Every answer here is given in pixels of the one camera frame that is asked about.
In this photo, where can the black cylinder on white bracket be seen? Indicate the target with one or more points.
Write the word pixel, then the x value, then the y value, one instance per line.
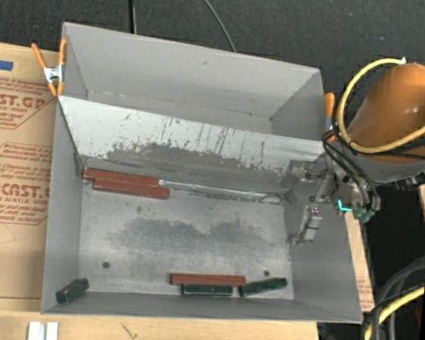
pixel 412 183

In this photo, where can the red-brown flat block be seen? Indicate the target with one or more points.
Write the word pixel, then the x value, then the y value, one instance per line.
pixel 130 189
pixel 207 280
pixel 120 177

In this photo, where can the dark green flat block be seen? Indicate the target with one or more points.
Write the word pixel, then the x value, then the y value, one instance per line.
pixel 207 290
pixel 263 286
pixel 72 290

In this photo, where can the brown cardboard board red print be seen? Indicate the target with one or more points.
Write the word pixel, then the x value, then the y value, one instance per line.
pixel 2 240

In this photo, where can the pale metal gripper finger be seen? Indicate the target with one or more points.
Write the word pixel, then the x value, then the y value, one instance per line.
pixel 315 224
pixel 296 238

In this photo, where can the grey metal bin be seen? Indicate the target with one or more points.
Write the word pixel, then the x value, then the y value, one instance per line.
pixel 190 235

